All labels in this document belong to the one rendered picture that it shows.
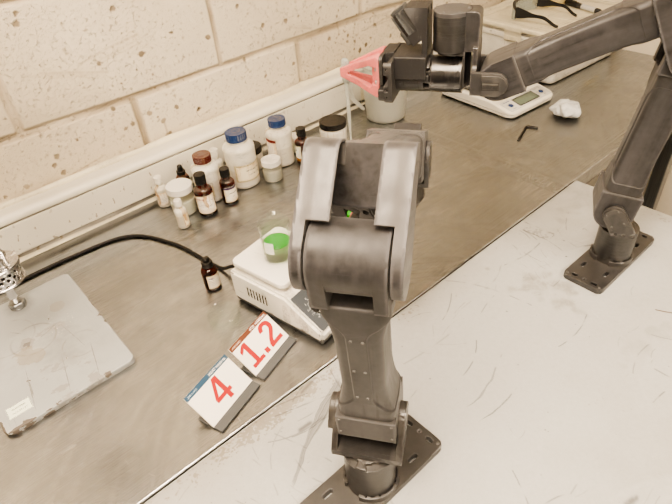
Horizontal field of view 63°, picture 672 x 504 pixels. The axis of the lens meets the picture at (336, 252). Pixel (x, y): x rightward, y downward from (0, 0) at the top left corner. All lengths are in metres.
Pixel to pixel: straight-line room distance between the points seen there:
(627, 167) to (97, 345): 0.89
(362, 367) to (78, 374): 0.55
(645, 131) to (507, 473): 0.53
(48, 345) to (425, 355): 0.62
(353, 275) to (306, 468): 0.40
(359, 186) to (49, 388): 0.65
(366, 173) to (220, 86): 0.93
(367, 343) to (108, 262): 0.77
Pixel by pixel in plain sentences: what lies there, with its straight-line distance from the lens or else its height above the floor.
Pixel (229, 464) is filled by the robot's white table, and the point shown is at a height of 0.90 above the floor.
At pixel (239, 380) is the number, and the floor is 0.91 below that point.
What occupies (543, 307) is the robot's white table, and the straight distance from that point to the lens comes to 0.97.
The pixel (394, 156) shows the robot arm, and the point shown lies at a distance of 0.43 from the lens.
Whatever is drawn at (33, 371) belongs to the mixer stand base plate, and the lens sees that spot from 1.00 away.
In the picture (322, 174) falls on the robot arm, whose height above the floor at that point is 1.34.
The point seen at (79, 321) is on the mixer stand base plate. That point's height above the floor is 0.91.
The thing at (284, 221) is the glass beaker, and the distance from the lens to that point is 0.90.
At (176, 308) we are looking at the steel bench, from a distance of 1.01.
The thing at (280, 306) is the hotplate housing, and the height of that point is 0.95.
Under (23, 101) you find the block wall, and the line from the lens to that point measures 1.20.
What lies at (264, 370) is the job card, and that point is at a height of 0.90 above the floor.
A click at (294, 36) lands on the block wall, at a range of 1.46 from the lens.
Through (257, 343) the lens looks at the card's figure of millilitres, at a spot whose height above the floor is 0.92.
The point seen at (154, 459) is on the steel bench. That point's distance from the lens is 0.82.
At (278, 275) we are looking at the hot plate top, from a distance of 0.88.
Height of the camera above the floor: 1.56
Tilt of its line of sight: 39 degrees down
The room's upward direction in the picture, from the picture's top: 5 degrees counter-clockwise
